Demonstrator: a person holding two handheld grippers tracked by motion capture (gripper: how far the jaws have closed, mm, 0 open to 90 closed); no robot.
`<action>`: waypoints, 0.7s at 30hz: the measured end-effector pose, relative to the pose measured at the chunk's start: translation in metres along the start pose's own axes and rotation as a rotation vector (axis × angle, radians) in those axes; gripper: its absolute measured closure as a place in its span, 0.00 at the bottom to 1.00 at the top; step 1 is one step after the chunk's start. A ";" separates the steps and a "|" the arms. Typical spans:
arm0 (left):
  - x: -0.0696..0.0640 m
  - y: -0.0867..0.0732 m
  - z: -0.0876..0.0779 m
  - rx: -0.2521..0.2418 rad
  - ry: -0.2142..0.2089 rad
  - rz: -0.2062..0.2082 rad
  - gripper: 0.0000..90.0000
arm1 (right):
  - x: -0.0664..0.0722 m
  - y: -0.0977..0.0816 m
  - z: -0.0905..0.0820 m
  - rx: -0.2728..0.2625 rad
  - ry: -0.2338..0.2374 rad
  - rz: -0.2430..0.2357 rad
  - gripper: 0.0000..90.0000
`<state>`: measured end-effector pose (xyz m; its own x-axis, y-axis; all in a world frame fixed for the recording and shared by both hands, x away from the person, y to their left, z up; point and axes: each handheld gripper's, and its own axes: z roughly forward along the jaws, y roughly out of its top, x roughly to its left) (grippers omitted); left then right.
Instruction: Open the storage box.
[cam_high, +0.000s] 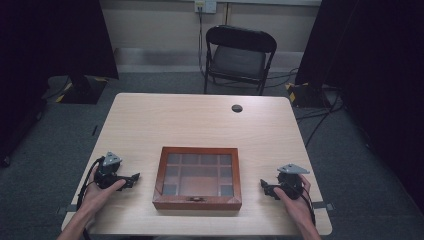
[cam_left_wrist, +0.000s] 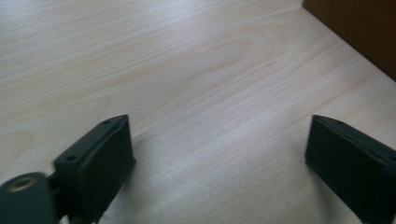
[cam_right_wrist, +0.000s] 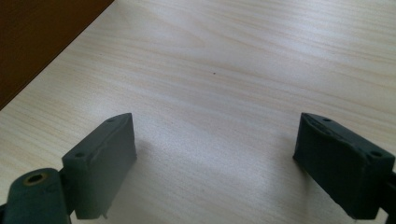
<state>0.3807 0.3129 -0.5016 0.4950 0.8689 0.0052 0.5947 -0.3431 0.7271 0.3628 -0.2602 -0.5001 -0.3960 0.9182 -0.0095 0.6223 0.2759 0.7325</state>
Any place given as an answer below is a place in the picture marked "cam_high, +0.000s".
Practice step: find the black table grommet hole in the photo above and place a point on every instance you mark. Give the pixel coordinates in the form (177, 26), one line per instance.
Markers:
(237, 108)

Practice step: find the wooden box with glass lid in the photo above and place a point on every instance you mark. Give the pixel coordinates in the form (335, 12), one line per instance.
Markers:
(198, 180)

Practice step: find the black curtain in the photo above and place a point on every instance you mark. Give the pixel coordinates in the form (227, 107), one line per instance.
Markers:
(373, 83)

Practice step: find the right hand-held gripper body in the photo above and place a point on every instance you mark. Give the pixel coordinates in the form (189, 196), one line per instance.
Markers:
(290, 185)

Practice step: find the person's right hand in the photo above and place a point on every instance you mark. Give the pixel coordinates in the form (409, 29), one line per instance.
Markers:
(296, 208)

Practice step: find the white wall outlet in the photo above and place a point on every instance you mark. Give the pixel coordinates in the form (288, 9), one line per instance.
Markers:
(205, 5)

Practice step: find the black folding chair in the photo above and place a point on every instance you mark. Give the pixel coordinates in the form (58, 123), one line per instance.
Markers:
(238, 60)

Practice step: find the black stand base striped tape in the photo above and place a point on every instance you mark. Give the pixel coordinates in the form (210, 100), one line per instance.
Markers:
(83, 91)
(308, 95)

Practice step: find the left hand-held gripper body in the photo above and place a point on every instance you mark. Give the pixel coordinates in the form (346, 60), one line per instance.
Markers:
(107, 173)

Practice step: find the person's left hand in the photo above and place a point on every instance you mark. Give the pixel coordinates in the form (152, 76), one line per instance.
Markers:
(96, 196)

